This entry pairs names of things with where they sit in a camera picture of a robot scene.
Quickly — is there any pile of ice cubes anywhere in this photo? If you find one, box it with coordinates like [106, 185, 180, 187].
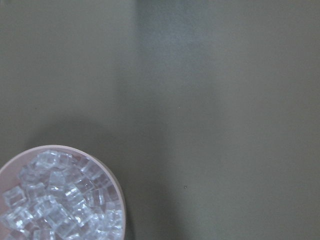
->
[0, 149, 124, 240]

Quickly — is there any pink bowl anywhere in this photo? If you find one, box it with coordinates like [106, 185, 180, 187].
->
[0, 144, 127, 240]

